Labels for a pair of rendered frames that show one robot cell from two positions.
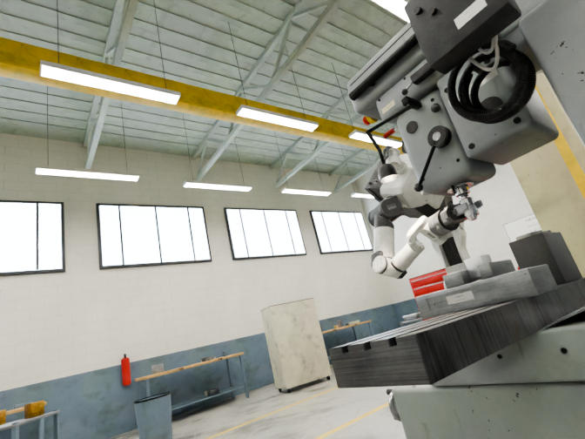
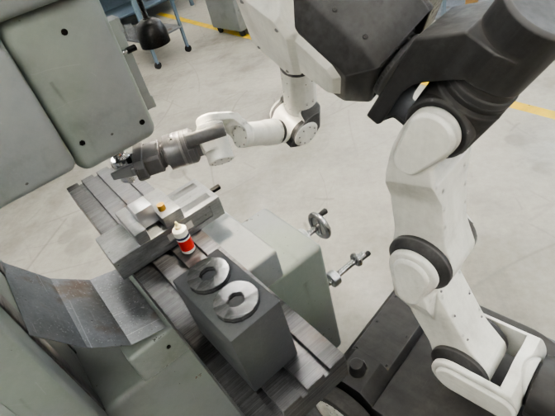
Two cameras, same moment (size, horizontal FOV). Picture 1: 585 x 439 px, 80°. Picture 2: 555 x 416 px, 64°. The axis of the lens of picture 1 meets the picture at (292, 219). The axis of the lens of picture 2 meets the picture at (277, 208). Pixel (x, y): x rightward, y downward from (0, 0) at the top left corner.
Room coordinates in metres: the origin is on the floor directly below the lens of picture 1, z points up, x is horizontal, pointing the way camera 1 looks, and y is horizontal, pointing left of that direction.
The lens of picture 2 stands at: (1.65, -1.48, 1.78)
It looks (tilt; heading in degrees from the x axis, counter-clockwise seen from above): 39 degrees down; 101
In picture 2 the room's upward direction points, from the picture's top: 16 degrees counter-clockwise
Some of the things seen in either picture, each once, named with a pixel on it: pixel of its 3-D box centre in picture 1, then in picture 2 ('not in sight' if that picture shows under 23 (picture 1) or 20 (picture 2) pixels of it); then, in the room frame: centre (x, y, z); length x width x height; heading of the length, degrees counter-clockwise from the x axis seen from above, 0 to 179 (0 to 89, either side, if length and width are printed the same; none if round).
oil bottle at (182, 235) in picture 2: not in sight; (182, 236); (1.19, -0.58, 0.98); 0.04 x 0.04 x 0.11
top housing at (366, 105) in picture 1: (414, 67); not in sight; (1.12, -0.59, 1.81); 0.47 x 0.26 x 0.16; 40
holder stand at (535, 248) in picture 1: (544, 258); (234, 315); (1.39, -0.91, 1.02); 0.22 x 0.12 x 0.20; 131
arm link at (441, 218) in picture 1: (452, 217); (160, 156); (1.22, -0.56, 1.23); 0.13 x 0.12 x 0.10; 105
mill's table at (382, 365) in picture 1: (507, 314); (170, 257); (1.12, -0.56, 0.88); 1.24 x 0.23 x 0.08; 130
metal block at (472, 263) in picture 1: (480, 266); (143, 212); (1.08, -0.52, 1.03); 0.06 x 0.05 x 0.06; 129
